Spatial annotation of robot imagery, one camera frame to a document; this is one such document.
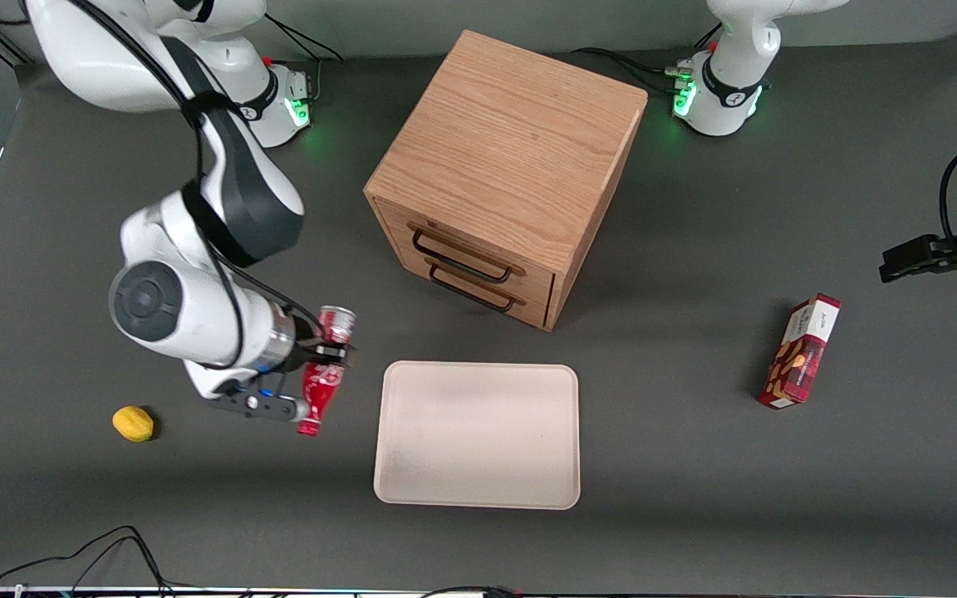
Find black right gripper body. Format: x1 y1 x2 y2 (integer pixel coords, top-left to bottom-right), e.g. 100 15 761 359
282 327 326 373

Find beige plastic tray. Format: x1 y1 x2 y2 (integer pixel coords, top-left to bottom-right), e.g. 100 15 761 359
373 360 582 511

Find wooden drawer front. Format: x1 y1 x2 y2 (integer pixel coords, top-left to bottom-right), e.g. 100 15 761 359
400 249 556 328
379 208 561 305

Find red cookie box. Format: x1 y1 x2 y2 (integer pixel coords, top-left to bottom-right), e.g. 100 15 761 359
758 293 842 410

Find yellow lemon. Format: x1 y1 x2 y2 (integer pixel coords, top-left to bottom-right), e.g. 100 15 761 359
112 405 155 443

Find wooden drawer cabinet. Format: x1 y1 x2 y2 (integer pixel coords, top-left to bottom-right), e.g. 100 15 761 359
364 30 649 333

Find black metal drawer handle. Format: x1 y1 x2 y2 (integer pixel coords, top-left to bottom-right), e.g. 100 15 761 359
428 264 528 315
411 226 528 285

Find black floor cable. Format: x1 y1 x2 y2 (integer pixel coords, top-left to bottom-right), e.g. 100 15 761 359
0 525 174 596
419 584 523 598

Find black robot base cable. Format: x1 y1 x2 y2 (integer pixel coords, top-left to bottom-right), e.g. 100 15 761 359
265 12 345 64
570 47 695 95

